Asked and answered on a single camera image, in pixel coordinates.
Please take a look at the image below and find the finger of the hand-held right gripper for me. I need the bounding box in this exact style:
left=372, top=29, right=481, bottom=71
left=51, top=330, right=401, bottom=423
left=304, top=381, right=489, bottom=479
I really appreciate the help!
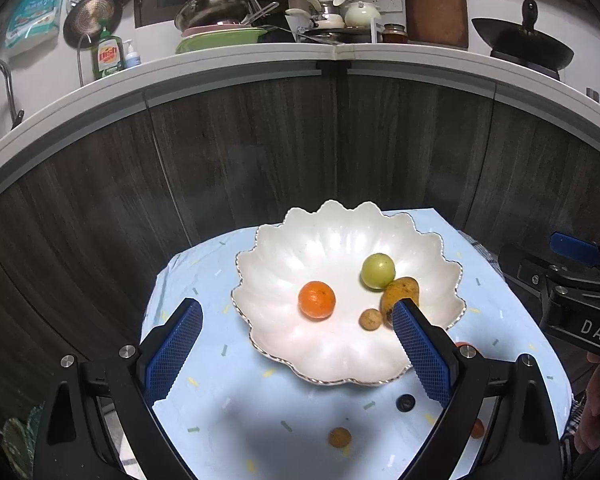
left=497, top=245, right=581, bottom=301
left=550, top=232, right=600, bottom=281

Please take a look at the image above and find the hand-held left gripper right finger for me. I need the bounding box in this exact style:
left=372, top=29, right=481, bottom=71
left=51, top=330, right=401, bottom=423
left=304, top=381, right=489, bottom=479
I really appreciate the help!
left=391, top=298, right=563, bottom=480

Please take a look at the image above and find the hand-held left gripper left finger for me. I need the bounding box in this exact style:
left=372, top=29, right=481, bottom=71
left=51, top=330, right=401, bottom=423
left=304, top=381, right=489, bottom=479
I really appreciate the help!
left=32, top=298, right=204, bottom=480

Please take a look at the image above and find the yellow mango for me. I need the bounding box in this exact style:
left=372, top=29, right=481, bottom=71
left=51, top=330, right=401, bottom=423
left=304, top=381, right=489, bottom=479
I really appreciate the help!
left=379, top=277, right=421, bottom=326

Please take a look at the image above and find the green apple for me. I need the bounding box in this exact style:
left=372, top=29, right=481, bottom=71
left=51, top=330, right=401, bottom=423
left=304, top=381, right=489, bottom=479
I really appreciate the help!
left=361, top=253, right=396, bottom=290

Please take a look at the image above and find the white scalloped ceramic bowl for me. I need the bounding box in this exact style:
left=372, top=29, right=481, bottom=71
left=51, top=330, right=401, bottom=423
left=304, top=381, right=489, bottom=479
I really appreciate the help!
left=230, top=200, right=467, bottom=387

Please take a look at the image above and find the light blue patterned tablecloth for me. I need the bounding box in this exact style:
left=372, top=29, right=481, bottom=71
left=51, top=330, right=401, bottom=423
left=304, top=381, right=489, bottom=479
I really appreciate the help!
left=140, top=206, right=573, bottom=480

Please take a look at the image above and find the dark wood kitchen cabinet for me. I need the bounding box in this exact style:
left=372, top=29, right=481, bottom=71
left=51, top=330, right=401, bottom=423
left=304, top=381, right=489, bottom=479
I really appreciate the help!
left=0, top=62, right=600, bottom=441

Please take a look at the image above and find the black gas stove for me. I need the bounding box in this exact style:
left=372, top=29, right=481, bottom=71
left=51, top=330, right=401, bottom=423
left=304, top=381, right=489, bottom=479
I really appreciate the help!
left=490, top=50, right=563, bottom=81

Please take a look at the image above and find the black wok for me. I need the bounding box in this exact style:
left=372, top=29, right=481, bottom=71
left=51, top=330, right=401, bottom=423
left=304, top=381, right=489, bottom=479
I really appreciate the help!
left=471, top=0, right=575, bottom=72

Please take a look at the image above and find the glass jar with dark lid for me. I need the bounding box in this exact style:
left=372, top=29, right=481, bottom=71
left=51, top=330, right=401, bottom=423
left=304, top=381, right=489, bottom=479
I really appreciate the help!
left=381, top=23, right=410, bottom=44

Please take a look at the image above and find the brown wooden cutting board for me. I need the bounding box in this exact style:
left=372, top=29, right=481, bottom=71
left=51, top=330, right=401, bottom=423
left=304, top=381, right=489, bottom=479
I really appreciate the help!
left=402, top=0, right=469, bottom=50

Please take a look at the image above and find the white kitchen countertop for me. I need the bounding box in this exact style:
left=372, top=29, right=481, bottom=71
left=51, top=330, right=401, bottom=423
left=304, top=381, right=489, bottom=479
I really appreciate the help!
left=0, top=42, right=600, bottom=211

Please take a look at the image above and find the green dish soap bottle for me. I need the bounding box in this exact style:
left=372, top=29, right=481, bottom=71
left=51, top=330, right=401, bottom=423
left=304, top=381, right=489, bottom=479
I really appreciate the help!
left=91, top=27, right=126, bottom=81

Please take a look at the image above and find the white enamel kettle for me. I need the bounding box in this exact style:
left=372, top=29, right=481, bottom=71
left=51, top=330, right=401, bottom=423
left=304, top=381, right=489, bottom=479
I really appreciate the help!
left=343, top=1, right=383, bottom=29

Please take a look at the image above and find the green plastic basin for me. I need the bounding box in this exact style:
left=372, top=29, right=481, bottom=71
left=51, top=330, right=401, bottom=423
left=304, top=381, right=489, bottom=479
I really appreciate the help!
left=175, top=27, right=270, bottom=55

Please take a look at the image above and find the steel kitchen faucet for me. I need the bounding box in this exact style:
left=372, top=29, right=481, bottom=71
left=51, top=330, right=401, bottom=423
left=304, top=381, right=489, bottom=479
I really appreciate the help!
left=0, top=59, right=25, bottom=131

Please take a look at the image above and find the hanging copper frying pan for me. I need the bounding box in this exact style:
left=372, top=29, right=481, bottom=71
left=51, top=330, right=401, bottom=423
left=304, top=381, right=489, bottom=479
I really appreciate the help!
left=62, top=0, right=117, bottom=50

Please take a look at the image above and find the teal and white plastic pack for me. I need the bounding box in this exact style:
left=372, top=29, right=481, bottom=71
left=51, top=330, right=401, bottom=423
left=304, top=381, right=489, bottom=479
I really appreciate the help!
left=5, top=0, right=66, bottom=50

